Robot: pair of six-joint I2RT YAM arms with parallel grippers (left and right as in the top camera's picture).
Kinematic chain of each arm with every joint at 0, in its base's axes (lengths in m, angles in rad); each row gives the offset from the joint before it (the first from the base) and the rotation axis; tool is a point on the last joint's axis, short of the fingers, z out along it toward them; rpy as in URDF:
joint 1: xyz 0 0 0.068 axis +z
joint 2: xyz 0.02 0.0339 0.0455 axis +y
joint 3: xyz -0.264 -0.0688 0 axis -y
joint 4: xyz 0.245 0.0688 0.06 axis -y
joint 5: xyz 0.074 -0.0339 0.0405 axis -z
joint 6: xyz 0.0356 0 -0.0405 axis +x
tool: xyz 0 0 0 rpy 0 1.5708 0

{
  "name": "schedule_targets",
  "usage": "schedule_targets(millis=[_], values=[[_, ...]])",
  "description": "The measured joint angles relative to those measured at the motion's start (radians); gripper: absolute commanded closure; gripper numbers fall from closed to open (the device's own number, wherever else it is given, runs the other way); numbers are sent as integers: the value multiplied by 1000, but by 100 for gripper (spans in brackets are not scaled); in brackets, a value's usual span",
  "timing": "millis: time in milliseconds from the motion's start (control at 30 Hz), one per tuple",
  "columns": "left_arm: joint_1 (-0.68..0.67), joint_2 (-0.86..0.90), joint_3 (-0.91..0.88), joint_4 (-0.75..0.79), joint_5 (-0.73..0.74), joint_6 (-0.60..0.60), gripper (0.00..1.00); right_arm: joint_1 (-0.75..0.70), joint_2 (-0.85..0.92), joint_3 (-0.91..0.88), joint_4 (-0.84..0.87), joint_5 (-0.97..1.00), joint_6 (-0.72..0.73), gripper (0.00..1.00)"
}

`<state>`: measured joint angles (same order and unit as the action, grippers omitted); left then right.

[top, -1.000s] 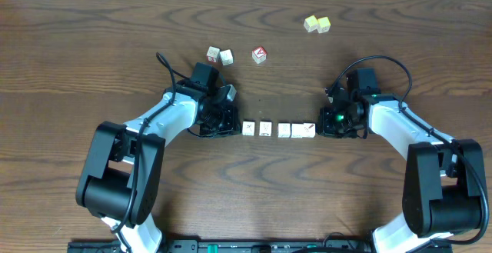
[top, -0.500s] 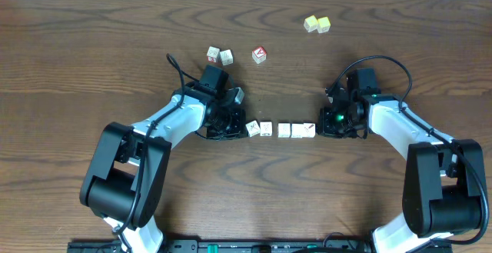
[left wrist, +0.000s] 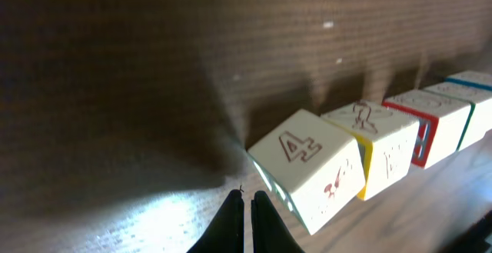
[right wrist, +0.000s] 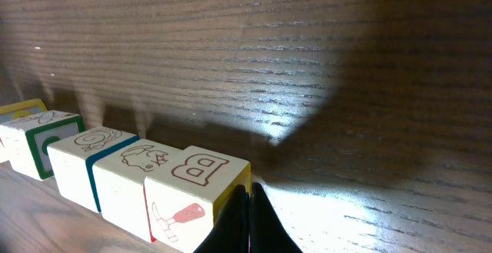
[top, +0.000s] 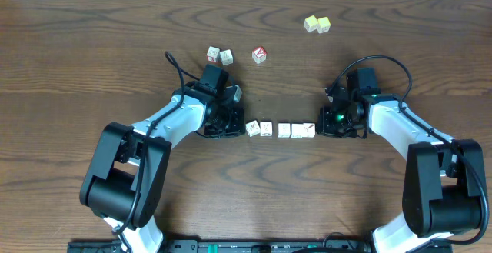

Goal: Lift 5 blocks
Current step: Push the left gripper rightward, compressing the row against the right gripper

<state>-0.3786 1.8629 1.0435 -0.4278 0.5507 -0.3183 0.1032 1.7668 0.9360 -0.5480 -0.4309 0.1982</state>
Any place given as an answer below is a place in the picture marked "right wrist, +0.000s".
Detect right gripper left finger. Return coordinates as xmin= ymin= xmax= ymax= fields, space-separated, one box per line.
xmin=194 ymin=185 xmax=249 ymax=253

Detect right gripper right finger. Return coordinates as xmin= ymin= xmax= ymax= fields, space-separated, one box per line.
xmin=249 ymin=182 xmax=302 ymax=253

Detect white block blue edge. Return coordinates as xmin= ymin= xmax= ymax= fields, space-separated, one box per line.
xmin=145 ymin=146 xmax=251 ymax=252

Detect plain white block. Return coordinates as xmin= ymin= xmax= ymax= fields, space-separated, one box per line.
xmin=93 ymin=139 xmax=181 ymax=242

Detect white dragonfly block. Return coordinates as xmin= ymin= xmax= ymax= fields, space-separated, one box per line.
xmin=0 ymin=98 xmax=48 ymax=164

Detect white block with oval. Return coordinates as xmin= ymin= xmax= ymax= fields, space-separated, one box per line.
xmin=1 ymin=110 xmax=85 ymax=181

